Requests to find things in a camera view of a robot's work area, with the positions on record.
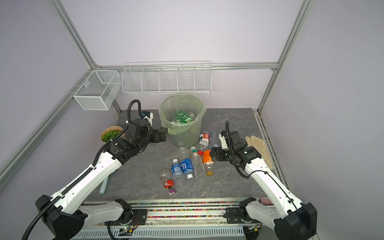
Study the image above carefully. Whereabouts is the white mesh side basket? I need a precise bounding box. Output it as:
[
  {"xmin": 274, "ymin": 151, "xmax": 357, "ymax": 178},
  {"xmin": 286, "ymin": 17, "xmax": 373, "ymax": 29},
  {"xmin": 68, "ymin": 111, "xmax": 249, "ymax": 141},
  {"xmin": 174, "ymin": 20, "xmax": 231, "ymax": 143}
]
[{"xmin": 74, "ymin": 70, "xmax": 122, "ymax": 111}]

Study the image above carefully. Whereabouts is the beige plant pot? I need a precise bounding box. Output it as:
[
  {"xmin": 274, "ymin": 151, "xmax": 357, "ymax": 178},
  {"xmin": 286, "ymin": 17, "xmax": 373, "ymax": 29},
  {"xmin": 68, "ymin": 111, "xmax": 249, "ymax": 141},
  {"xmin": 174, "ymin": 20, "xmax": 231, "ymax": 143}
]
[{"xmin": 101, "ymin": 126, "xmax": 123, "ymax": 143}]

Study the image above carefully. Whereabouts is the green bagged waste bin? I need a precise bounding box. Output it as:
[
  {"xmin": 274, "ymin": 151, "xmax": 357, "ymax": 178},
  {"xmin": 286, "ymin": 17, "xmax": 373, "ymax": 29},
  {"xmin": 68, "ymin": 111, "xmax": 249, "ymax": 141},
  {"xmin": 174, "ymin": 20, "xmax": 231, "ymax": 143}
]
[{"xmin": 159, "ymin": 93, "xmax": 207, "ymax": 147}]

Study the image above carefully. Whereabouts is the purple pink tool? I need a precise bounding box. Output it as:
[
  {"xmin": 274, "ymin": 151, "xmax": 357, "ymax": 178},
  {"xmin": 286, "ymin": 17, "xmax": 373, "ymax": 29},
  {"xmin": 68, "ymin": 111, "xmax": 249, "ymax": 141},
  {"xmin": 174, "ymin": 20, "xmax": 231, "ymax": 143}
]
[{"xmin": 259, "ymin": 198, "xmax": 273, "ymax": 206}]

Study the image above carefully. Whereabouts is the clear bottle green cap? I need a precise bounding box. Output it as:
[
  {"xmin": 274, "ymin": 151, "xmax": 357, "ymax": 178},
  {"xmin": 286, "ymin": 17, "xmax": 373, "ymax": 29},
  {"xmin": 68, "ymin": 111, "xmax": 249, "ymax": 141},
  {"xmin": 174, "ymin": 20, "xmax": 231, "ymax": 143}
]
[{"xmin": 190, "ymin": 146, "xmax": 205, "ymax": 178}]

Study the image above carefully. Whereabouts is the beige wooden brush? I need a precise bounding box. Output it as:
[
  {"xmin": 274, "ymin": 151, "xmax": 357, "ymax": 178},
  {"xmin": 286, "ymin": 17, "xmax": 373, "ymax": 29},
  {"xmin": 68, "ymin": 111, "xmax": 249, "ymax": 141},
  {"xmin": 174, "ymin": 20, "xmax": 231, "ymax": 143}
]
[{"xmin": 246, "ymin": 136, "xmax": 274, "ymax": 170}]

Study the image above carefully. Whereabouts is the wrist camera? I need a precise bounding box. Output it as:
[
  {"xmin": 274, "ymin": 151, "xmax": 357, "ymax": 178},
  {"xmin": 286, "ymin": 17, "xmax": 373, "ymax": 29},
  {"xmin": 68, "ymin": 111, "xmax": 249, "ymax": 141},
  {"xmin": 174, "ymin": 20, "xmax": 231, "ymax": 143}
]
[
  {"xmin": 142, "ymin": 111, "xmax": 154, "ymax": 126},
  {"xmin": 219, "ymin": 131, "xmax": 229, "ymax": 150}
]

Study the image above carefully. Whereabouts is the clear bottle blue cap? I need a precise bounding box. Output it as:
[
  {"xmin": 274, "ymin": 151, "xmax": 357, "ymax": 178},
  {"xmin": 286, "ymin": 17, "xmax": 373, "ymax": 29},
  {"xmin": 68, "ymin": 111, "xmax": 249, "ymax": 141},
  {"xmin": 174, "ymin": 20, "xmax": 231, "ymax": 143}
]
[{"xmin": 209, "ymin": 130, "xmax": 219, "ymax": 149}]

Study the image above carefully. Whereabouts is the blue label bottle white cap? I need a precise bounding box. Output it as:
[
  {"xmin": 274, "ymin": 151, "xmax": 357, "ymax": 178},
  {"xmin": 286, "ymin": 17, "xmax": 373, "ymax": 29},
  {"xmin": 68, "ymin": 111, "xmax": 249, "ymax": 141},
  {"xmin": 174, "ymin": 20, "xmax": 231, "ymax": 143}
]
[{"xmin": 178, "ymin": 145, "xmax": 194, "ymax": 181}]

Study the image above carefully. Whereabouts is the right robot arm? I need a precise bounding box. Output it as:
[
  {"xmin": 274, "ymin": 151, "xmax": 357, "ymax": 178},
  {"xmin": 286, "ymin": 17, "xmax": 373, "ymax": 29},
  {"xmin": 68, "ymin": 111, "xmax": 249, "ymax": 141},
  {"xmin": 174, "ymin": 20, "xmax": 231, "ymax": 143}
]
[{"xmin": 210, "ymin": 121, "xmax": 318, "ymax": 240}]

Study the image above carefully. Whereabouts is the small blue label bottle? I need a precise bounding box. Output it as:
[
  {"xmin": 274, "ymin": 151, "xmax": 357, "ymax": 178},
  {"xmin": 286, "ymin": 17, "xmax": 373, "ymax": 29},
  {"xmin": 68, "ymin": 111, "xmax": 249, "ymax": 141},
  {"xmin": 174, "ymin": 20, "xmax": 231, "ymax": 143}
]
[{"xmin": 171, "ymin": 159, "xmax": 185, "ymax": 185}]

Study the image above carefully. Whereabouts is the red label purple cap bottle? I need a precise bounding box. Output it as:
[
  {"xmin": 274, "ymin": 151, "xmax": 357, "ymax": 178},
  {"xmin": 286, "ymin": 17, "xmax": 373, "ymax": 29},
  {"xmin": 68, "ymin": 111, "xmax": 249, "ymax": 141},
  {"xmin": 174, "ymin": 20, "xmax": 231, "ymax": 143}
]
[{"xmin": 163, "ymin": 179, "xmax": 176, "ymax": 195}]

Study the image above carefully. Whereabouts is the aluminium frame corner post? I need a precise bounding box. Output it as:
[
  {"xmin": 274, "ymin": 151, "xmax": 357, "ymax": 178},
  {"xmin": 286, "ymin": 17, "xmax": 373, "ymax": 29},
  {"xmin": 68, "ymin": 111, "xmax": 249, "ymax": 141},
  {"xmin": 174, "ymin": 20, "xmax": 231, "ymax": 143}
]
[{"xmin": 47, "ymin": 0, "xmax": 99, "ymax": 70}]

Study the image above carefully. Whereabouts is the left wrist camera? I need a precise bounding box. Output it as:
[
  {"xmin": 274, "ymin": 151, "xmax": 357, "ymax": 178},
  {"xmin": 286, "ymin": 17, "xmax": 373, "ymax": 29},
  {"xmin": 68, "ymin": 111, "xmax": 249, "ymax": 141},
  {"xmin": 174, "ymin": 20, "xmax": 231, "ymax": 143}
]
[{"xmin": 142, "ymin": 111, "xmax": 154, "ymax": 126}]

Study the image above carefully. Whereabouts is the white wire wall basket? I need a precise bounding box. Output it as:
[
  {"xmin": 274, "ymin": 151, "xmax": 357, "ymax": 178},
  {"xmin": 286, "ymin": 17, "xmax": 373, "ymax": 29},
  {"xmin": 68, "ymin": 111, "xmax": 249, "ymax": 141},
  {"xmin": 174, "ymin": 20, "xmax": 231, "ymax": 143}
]
[{"xmin": 122, "ymin": 61, "xmax": 213, "ymax": 94}]

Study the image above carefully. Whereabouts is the green artificial plant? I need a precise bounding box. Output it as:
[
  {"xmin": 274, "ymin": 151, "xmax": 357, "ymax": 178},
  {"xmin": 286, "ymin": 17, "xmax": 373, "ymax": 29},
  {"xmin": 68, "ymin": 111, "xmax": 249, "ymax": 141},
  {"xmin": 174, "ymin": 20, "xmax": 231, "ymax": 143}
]
[{"xmin": 101, "ymin": 130, "xmax": 121, "ymax": 143}]

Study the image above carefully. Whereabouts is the crushed green bottle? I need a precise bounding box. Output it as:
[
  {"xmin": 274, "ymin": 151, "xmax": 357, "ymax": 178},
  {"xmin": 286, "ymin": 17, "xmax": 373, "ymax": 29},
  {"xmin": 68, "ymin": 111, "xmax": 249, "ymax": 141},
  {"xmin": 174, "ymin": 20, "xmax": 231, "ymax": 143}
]
[{"xmin": 175, "ymin": 111, "xmax": 189, "ymax": 124}]

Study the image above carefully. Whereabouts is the orange label bottle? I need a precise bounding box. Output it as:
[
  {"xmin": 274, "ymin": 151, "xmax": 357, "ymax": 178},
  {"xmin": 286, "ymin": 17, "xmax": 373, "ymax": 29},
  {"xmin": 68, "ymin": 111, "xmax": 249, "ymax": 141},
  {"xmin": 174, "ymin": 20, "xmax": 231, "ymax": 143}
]
[{"xmin": 203, "ymin": 150, "xmax": 214, "ymax": 176}]

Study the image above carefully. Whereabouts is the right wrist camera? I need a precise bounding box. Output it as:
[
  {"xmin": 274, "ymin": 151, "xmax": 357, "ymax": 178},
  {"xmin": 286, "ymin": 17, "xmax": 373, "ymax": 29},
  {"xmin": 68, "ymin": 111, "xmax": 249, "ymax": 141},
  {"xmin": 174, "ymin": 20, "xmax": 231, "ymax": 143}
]
[{"xmin": 219, "ymin": 131, "xmax": 229, "ymax": 150}]

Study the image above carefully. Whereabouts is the red label cola bottle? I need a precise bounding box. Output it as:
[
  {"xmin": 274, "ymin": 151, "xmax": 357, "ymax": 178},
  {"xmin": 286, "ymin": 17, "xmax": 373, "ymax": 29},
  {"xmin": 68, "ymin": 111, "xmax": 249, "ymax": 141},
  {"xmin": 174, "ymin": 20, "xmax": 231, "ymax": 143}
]
[{"xmin": 199, "ymin": 131, "xmax": 210, "ymax": 147}]

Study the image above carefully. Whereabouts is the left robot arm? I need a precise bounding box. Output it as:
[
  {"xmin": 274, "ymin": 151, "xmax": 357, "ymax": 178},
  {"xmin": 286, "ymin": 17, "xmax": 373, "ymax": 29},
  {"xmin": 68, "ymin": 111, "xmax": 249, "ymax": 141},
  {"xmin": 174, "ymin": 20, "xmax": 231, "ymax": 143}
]
[{"xmin": 22, "ymin": 100, "xmax": 167, "ymax": 240}]

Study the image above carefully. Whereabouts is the right aluminium frame post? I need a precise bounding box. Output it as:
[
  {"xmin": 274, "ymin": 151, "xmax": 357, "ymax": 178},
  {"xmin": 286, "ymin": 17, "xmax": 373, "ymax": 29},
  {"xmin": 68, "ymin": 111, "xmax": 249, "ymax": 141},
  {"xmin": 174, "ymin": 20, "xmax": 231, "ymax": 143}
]
[{"xmin": 257, "ymin": 0, "xmax": 315, "ymax": 114}]

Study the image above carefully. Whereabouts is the teal garden trowel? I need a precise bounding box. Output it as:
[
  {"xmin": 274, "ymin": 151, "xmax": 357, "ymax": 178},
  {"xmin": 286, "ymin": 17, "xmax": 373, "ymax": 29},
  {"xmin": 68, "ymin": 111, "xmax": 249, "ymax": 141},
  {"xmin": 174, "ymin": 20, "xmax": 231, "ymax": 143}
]
[{"xmin": 99, "ymin": 176, "xmax": 109, "ymax": 195}]

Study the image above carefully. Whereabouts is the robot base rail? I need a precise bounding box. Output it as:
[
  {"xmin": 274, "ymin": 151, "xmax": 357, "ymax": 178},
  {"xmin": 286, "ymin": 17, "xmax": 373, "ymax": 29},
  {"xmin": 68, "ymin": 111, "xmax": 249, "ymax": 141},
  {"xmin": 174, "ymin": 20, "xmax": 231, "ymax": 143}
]
[{"xmin": 71, "ymin": 197, "xmax": 313, "ymax": 240}]

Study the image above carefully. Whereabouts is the clear bottle yellow cap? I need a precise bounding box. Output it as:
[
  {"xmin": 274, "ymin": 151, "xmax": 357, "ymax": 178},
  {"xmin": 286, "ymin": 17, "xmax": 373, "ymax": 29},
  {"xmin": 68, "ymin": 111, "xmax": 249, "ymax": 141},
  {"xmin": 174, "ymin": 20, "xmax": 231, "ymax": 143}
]
[{"xmin": 161, "ymin": 172, "xmax": 172, "ymax": 182}]

